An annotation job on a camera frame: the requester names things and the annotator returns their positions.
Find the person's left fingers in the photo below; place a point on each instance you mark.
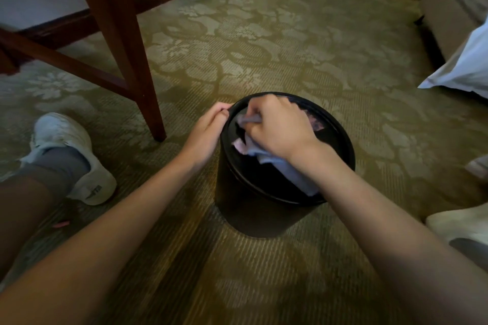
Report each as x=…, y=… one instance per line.
x=218, y=110

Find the white slipper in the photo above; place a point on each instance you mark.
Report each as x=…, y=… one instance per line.
x=478, y=166

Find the person's white right shoe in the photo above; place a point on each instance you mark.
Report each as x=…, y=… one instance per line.
x=461, y=222

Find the beige bed base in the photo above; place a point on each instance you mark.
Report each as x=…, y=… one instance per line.
x=446, y=12

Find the person's right hand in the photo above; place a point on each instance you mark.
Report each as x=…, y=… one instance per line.
x=284, y=126

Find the person's left forearm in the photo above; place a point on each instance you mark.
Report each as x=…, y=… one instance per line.
x=95, y=244

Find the black round waste bin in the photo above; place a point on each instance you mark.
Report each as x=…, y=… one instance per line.
x=247, y=206

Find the white tissue paper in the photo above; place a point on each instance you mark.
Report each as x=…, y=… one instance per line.
x=293, y=176

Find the person's right forearm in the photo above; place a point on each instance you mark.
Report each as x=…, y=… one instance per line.
x=389, y=237

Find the person's white left shoe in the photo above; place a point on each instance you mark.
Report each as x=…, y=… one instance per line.
x=64, y=130

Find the person's left hand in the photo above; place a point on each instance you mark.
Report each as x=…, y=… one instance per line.
x=202, y=138

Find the person's right fingers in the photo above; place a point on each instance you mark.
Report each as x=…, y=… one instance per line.
x=259, y=126

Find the person's left leg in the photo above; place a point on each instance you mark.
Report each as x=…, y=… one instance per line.
x=19, y=218

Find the small pink floor scrap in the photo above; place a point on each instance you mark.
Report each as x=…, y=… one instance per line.
x=61, y=224

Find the white bed sheet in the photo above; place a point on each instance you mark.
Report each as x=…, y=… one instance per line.
x=463, y=69

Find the dark wooden table frame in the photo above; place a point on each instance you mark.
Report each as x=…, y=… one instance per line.
x=118, y=31

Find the person's white shoe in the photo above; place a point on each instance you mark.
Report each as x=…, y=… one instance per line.
x=461, y=222
x=64, y=130

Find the person's grey left sock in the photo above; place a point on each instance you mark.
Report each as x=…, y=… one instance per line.
x=57, y=168

